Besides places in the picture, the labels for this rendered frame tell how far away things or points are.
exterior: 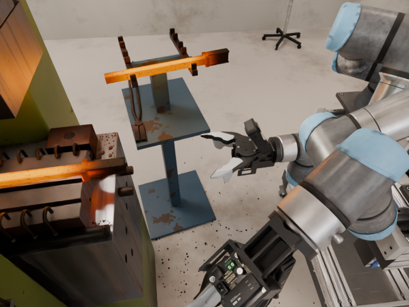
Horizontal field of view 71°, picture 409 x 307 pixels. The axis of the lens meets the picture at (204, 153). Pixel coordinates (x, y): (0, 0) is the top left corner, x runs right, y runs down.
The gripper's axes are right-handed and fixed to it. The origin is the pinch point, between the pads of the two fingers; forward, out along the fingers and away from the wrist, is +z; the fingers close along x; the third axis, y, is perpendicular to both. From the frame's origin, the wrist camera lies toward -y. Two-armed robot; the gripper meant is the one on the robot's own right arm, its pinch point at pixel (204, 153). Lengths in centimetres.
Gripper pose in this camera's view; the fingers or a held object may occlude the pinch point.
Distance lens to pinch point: 74.1
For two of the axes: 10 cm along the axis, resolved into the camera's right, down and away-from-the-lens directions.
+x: -1.7, -7.3, 6.6
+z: -9.9, 1.3, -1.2
